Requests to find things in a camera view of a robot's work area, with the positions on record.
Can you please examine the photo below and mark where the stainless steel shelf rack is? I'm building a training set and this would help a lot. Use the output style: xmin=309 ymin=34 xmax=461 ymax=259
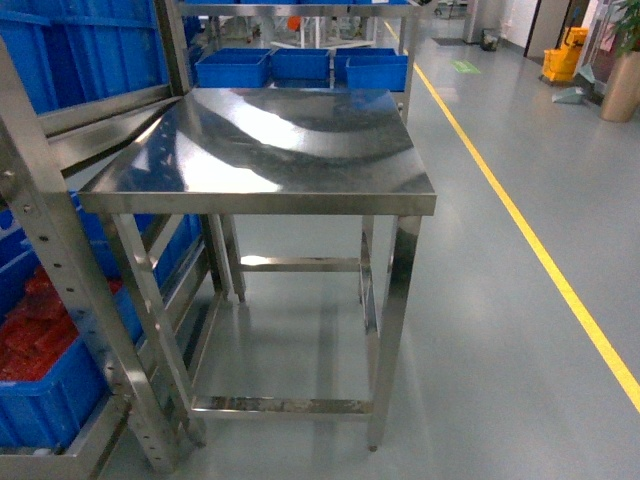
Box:
xmin=0 ymin=0 xmax=241 ymax=480

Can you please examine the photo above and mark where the blue bin with red parts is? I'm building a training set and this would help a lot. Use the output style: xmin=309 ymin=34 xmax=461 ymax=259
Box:
xmin=0 ymin=204 xmax=151 ymax=451

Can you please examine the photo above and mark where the stainless steel side table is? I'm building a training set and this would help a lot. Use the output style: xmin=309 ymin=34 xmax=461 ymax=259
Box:
xmin=80 ymin=88 xmax=436 ymax=450

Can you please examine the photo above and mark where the yellow mop bucket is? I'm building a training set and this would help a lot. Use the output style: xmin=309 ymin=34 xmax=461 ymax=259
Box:
xmin=539 ymin=27 xmax=589 ymax=84

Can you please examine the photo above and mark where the potted plant in gold planter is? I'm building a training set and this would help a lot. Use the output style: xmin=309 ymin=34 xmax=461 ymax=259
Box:
xmin=600 ymin=0 xmax=639 ymax=123

